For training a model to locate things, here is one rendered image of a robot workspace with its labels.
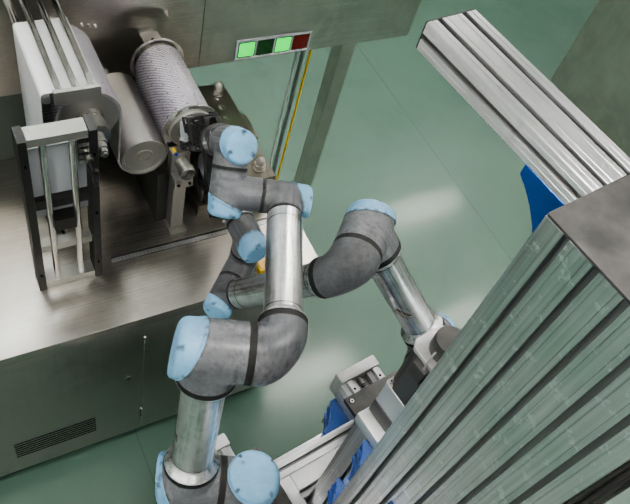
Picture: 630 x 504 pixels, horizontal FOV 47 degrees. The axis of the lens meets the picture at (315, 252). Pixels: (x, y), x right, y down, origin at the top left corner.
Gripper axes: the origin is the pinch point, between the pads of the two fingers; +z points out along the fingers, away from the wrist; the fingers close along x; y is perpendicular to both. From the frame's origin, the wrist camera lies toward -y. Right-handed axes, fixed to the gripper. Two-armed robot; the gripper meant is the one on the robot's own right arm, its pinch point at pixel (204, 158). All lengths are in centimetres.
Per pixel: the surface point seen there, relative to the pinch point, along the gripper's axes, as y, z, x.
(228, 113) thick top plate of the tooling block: -5.9, 20.3, -16.4
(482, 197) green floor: -109, 29, -173
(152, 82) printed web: 19.5, 11.5, 11.3
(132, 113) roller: 14.6, 7.0, 17.9
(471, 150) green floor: -109, 59, -186
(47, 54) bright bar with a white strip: 36, 7, 37
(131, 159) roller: 8.4, -2.4, 21.1
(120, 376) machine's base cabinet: -54, -29, 33
